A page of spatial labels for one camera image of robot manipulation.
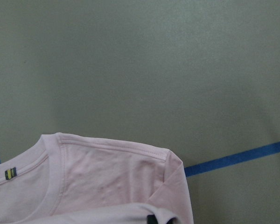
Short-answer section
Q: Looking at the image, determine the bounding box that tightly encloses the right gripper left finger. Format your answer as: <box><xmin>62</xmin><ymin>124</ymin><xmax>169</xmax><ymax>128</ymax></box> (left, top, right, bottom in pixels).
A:
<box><xmin>147</xmin><ymin>215</ymin><xmax>156</xmax><ymax>224</ymax></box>

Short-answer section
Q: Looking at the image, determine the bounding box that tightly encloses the pink Snoopy t-shirt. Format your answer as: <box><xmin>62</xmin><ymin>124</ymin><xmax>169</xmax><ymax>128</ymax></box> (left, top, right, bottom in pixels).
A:
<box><xmin>0</xmin><ymin>133</ymin><xmax>194</xmax><ymax>224</ymax></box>

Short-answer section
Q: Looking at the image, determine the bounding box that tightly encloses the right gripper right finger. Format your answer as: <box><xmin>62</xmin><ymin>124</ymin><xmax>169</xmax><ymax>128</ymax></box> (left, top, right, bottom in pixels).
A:
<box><xmin>166</xmin><ymin>217</ymin><xmax>176</xmax><ymax>224</ymax></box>

